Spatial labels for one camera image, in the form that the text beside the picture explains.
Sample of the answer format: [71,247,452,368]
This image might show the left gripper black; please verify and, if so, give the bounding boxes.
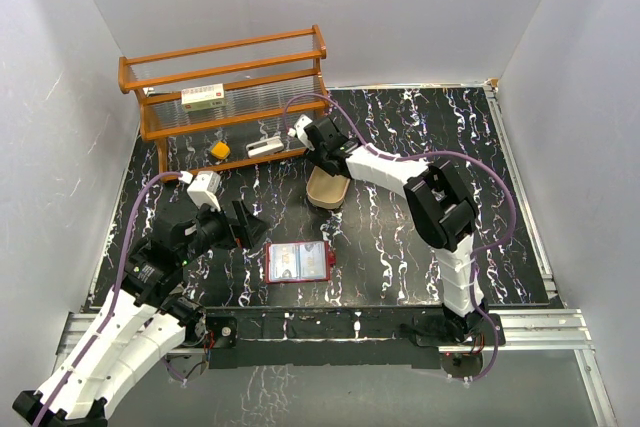
[179,196,270,265]

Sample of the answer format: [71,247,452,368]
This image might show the red leather card holder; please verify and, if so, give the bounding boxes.
[265,241,336,284]

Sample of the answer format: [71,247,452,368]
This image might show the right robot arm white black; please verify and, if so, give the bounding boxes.
[288,115,484,344]

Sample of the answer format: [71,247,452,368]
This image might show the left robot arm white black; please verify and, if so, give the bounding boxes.
[12,201,269,426]

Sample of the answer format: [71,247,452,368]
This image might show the beige oval tray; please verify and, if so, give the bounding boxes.
[306,166,350,210]

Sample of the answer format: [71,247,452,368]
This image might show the white stapler-like object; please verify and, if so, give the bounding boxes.
[246,136,284,159]

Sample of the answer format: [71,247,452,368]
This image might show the yellow square object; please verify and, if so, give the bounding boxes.
[209,141,231,160]

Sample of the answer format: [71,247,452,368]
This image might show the wooden shelf rack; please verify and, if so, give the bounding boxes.
[118,25,328,172]

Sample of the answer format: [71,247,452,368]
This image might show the white red box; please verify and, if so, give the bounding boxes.
[181,83,227,112]

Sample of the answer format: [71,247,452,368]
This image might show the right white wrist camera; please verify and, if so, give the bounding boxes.
[287,115,313,149]

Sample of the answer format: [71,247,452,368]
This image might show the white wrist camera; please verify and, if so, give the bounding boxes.
[287,115,313,149]
[179,170,221,212]

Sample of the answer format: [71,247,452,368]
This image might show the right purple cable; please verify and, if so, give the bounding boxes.
[280,94,516,383]

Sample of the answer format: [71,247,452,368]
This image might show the purple cable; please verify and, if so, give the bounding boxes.
[29,171,194,427]
[280,94,516,383]

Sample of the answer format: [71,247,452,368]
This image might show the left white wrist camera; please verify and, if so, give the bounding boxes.
[179,170,221,212]

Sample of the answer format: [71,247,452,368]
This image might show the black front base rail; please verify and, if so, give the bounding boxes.
[206,307,455,369]

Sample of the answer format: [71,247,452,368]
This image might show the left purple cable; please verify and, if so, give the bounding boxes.
[29,171,194,427]

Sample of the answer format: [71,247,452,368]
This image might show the aluminium frame rail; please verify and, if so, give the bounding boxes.
[484,78,617,426]

